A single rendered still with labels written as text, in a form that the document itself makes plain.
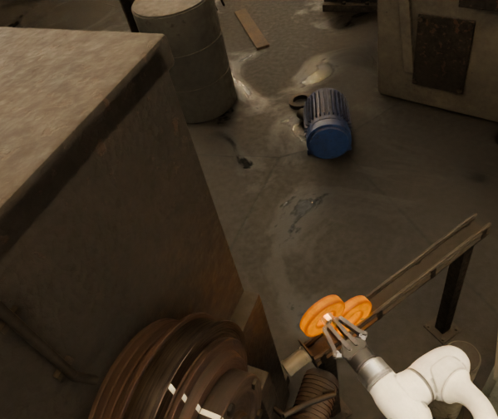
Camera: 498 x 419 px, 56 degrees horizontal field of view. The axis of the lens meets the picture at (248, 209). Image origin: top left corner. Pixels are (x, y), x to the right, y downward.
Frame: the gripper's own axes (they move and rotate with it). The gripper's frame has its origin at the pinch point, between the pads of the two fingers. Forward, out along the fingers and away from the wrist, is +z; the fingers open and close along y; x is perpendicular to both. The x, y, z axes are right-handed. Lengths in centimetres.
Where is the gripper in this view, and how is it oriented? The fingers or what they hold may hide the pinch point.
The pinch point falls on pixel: (322, 313)
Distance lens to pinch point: 150.6
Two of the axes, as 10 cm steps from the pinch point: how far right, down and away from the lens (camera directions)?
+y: 8.4, -4.9, 2.4
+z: -5.3, -6.0, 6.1
